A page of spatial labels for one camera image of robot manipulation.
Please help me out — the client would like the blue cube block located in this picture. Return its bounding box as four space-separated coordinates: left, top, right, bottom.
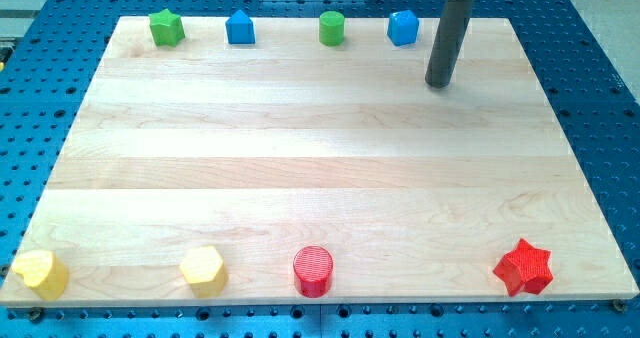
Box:
387 10 419 46

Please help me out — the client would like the light wooden board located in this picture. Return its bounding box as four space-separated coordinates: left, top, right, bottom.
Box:
19 16 638 307

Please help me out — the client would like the red cylinder block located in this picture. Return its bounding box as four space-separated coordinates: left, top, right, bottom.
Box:
293 246 334 298

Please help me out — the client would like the green cylinder block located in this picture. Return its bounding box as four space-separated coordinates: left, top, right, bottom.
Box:
319 11 345 46

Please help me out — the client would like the blue triangular prism block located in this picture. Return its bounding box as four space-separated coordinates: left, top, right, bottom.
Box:
225 10 256 45

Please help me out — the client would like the yellow hexagon block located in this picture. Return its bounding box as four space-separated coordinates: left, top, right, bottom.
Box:
179 246 228 298

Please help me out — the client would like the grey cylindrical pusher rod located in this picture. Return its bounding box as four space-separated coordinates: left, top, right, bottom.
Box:
425 0 475 88

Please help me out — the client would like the green star block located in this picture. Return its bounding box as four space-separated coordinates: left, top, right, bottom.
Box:
149 8 185 47

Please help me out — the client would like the red star block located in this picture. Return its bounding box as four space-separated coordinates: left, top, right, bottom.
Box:
493 238 554 297

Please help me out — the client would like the blue perforated metal table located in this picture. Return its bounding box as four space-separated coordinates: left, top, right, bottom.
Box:
1 0 639 337

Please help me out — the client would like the yellow heart block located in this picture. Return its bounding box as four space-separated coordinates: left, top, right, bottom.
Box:
11 250 70 301

